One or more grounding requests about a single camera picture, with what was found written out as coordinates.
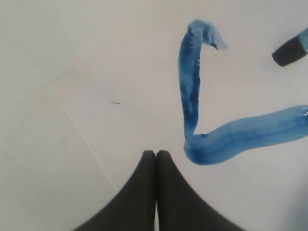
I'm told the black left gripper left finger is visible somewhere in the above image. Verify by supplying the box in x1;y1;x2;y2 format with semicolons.
77;151;156;231

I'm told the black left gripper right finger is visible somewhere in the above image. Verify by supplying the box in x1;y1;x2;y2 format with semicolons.
156;151;241;231

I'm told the white paper sheet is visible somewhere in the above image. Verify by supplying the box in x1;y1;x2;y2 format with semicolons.
0;0;308;231

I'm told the black paintbrush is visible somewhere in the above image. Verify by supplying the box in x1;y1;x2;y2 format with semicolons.
272;28;308;67

